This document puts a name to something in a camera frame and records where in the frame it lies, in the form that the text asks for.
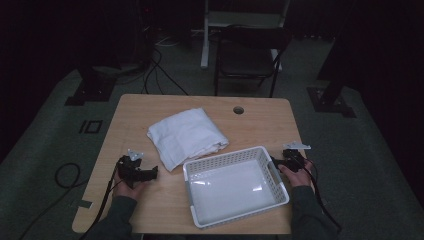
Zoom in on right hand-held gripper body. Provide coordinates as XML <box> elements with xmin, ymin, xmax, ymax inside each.
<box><xmin>281</xmin><ymin>141</ymin><xmax>312</xmax><ymax>173</ymax></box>

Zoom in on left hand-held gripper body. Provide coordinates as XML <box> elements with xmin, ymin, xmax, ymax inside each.
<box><xmin>117</xmin><ymin>148</ymin><xmax>150</xmax><ymax>188</ymax></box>

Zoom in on white cloth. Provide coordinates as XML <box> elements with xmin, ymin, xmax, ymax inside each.
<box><xmin>146</xmin><ymin>107</ymin><xmax>230</xmax><ymax>173</ymax></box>

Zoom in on white perforated plastic basket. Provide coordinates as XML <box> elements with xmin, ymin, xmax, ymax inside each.
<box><xmin>182</xmin><ymin>145</ymin><xmax>290</xmax><ymax>230</ymax></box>

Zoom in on person's left hand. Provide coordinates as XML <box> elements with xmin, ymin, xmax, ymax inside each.
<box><xmin>112</xmin><ymin>171</ymin><xmax>148</xmax><ymax>202</ymax></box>

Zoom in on person's right hand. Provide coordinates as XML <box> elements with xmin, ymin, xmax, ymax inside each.
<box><xmin>277</xmin><ymin>159</ymin><xmax>315</xmax><ymax>188</ymax></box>

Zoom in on black stand base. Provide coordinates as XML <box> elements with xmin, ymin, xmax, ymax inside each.
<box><xmin>64</xmin><ymin>63</ymin><xmax>118</xmax><ymax>107</ymax></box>
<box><xmin>306</xmin><ymin>75</ymin><xmax>358</xmax><ymax>119</ymax></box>

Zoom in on black folding chair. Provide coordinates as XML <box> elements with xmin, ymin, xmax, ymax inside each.
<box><xmin>213</xmin><ymin>24</ymin><xmax>293</xmax><ymax>99</ymax></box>

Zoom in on left hand-held gripper black cable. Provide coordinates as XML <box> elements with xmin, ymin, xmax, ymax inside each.
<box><xmin>79</xmin><ymin>159</ymin><xmax>123</xmax><ymax>240</ymax></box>

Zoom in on hand-held gripper black cable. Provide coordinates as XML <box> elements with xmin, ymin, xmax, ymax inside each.
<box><xmin>298</xmin><ymin>159</ymin><xmax>343</xmax><ymax>235</ymax></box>
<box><xmin>79</xmin><ymin>159</ymin><xmax>123</xmax><ymax>240</ymax></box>

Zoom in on right hand-held gripper black cable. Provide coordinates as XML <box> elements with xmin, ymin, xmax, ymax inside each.
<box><xmin>298</xmin><ymin>159</ymin><xmax>343</xmax><ymax>235</ymax></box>

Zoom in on black looped floor cable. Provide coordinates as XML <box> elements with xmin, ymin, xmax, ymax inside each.
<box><xmin>19</xmin><ymin>162</ymin><xmax>90</xmax><ymax>240</ymax></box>

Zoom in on black floor cables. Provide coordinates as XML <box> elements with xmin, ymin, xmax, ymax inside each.
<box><xmin>141</xmin><ymin>49</ymin><xmax>190</xmax><ymax>96</ymax></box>

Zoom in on white floor cable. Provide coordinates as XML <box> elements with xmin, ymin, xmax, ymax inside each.
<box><xmin>155</xmin><ymin>35</ymin><xmax>182</xmax><ymax>48</ymax></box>

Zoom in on white metal stand frame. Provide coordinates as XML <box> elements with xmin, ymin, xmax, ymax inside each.
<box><xmin>199</xmin><ymin>0</ymin><xmax>292</xmax><ymax>72</ymax></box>

